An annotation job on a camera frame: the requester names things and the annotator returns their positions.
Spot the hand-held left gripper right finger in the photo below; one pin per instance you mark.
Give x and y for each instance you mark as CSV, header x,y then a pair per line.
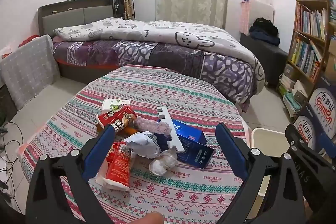
x,y
231,153

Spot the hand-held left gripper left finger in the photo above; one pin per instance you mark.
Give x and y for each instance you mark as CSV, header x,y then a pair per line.
x,y
98,151

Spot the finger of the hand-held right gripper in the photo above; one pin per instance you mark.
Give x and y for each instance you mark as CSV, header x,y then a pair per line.
x,y
326,142

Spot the red wrapper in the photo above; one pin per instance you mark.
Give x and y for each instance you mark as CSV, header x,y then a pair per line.
x,y
119,166

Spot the dark blue cardboard box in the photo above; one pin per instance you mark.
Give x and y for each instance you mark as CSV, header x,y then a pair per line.
x,y
197,154

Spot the white trash bin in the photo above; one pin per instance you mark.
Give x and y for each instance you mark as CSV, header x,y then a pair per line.
x,y
265,140

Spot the red snack packet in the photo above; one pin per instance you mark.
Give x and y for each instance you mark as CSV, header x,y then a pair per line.
x,y
119,117

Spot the white paper wrapper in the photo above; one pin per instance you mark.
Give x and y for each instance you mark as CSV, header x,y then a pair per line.
x,y
143,145

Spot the pink fuzzy cloth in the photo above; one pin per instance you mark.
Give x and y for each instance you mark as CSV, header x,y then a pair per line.
x,y
152,125

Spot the white foam comb strip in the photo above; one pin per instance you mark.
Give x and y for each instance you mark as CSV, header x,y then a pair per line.
x,y
172,132

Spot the clear plastic wrap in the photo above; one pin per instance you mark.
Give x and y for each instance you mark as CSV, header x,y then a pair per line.
x,y
162,163

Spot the person's left hand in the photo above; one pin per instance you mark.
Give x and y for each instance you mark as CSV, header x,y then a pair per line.
x,y
152,218

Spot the blue white water carton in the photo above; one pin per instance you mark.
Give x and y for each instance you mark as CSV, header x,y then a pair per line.
x,y
304,127
324,103

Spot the brown cardboard box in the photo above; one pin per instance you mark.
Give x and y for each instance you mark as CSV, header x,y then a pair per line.
x,y
331,61

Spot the patterned red green tablecloth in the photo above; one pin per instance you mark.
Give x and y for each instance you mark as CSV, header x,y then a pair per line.
x,y
162,90

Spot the black ottoman bench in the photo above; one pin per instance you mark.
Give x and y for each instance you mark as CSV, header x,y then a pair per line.
x,y
265,58

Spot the purple patterned bedsheet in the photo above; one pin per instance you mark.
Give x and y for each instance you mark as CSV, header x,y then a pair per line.
x,y
131,52

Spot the grey checked cushion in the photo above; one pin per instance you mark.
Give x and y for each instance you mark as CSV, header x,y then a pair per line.
x,y
30,70

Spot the pile of dark clothes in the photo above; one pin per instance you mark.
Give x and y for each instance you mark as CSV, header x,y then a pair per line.
x,y
263,29

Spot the white cat print duvet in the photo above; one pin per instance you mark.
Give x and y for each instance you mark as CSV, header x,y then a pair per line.
x,y
147,31

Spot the red cloth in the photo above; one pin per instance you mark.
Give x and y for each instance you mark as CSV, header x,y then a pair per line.
x,y
29,40

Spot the grey padded headboard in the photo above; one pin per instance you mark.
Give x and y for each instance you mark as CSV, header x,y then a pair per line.
x,y
65,16

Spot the wooden bookshelf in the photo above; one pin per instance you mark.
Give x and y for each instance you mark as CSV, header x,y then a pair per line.
x,y
312,3

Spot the black hanging bag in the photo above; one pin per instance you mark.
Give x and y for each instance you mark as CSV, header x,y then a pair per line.
x,y
118,7

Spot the white cabinet with pink cover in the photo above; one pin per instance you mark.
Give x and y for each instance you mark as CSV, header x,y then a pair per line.
x,y
258,8

